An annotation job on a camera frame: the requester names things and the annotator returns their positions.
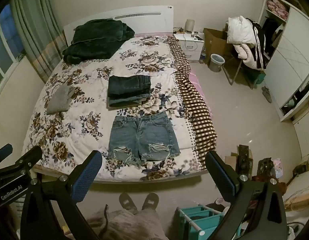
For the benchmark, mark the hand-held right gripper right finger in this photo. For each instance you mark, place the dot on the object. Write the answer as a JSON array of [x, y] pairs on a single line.
[[222, 180]]

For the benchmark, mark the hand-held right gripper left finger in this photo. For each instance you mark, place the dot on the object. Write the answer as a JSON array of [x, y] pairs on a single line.
[[86, 177]]

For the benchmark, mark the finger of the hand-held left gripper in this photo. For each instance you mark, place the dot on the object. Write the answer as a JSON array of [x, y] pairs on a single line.
[[2, 151], [28, 158]]

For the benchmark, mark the ripped blue denim shorts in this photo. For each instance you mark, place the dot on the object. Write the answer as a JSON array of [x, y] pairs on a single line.
[[142, 137]]

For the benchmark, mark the teal storage rack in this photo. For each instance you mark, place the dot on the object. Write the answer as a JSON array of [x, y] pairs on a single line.
[[202, 221]]

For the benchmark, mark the person's left slipper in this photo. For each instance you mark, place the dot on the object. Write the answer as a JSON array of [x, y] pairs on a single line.
[[127, 201]]

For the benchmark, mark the person's slipper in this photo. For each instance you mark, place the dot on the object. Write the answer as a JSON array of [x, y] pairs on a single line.
[[127, 201], [150, 200]]

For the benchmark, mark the floral bed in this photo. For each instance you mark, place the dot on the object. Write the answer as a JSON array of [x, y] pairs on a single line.
[[82, 120]]

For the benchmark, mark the folded grey cloth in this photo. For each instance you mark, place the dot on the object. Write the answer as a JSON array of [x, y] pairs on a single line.
[[59, 101]]

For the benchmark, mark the person's legs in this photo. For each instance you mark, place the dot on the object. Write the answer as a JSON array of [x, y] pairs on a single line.
[[129, 226]]

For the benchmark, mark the person's right slipper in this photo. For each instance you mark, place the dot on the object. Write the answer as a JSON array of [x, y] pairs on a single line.
[[150, 200]]

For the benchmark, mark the brown checked blanket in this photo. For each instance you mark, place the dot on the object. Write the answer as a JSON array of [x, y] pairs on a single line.
[[197, 110]]

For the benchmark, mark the folded blue jeans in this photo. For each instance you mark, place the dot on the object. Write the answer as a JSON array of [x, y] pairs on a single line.
[[124, 101]]

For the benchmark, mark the white low cabinet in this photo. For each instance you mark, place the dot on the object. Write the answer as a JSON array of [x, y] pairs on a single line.
[[304, 135]]

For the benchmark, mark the grey slippers pair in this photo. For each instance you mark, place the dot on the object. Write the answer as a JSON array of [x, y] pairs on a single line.
[[267, 93]]

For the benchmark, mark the folded dark jeans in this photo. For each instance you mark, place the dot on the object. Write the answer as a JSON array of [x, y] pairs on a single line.
[[128, 85]]

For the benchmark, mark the folding chair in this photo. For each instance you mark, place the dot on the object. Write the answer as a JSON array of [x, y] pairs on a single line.
[[238, 76]]

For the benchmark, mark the window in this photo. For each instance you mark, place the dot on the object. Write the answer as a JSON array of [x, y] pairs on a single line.
[[5, 42]]

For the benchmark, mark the grey trash bin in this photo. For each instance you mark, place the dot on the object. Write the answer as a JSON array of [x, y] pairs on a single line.
[[217, 63]]

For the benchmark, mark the green curtain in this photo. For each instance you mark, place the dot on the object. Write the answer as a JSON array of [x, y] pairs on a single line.
[[37, 30]]

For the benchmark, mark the pink garment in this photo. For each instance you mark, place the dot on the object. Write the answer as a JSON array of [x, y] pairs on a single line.
[[248, 56]]

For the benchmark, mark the white wardrobe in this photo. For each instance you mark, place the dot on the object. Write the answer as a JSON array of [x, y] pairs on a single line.
[[289, 62]]

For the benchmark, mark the white nightstand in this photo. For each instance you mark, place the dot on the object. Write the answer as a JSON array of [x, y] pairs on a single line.
[[192, 46]]

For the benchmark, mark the dark green blanket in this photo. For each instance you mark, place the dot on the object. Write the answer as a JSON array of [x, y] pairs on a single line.
[[98, 38]]

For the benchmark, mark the cardboard box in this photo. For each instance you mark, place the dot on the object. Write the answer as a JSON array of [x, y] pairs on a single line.
[[215, 41]]

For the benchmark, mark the black and white jacket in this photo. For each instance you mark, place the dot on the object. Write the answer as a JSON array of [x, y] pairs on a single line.
[[260, 40]]

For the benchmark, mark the white padded jacket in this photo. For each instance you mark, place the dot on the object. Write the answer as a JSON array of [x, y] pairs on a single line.
[[240, 31]]

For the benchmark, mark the white headboard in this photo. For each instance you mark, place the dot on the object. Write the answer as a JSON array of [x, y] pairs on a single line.
[[149, 20]]

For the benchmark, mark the pink folded blanket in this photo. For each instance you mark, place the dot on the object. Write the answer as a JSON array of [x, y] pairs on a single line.
[[277, 7]]

